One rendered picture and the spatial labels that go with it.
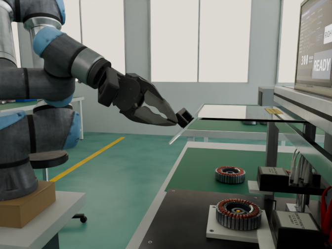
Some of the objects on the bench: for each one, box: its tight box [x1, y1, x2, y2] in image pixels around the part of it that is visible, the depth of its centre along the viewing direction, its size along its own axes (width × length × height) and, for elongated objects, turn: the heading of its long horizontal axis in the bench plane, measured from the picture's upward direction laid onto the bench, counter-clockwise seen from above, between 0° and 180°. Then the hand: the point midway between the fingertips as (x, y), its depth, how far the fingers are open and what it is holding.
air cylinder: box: [286, 204, 315, 220], centre depth 70 cm, size 5×8×6 cm
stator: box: [216, 199, 261, 231], centre depth 73 cm, size 11×11×4 cm
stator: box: [215, 166, 246, 184], centre depth 111 cm, size 11×11×4 cm
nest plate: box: [206, 205, 270, 243], centre depth 74 cm, size 15×15×1 cm
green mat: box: [165, 147, 321, 203], centre depth 120 cm, size 94×61×1 cm, turn 78°
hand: (171, 120), depth 61 cm, fingers closed
